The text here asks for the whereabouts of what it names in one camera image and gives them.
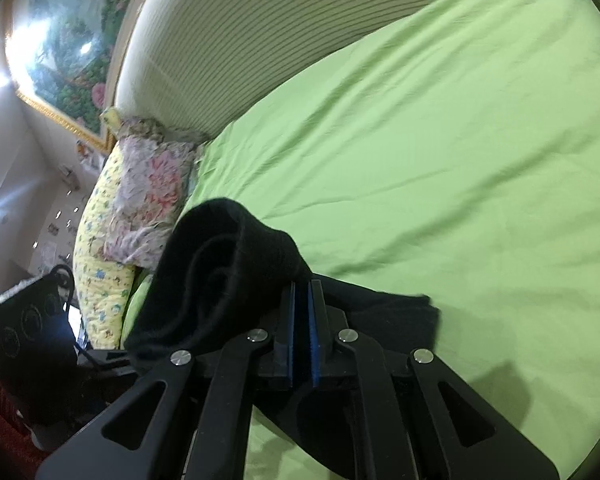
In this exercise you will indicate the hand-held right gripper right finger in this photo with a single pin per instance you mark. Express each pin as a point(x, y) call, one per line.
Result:
point(312, 335)

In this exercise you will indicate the striped padded headboard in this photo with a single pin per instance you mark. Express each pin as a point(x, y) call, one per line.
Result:
point(255, 35)

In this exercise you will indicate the black pants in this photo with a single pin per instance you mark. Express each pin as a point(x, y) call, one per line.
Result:
point(220, 260)

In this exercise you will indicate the pink floral pillow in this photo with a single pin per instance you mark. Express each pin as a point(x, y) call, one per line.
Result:
point(145, 200)

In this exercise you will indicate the gold framed floral painting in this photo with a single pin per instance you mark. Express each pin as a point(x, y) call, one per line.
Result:
point(65, 45)

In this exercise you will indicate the colourful wall sticker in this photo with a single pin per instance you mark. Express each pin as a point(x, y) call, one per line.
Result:
point(87, 152)

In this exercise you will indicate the green bed sheet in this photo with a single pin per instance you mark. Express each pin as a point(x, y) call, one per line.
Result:
point(430, 160)

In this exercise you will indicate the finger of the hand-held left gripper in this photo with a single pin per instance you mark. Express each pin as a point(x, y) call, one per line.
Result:
point(115, 372)
point(105, 356)

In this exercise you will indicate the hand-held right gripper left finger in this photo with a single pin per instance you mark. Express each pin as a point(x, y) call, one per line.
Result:
point(292, 335)

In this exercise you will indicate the yellow printed pillow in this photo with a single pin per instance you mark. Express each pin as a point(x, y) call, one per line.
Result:
point(97, 270)

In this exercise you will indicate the person's left forearm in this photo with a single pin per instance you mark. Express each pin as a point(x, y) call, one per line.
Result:
point(5, 435)

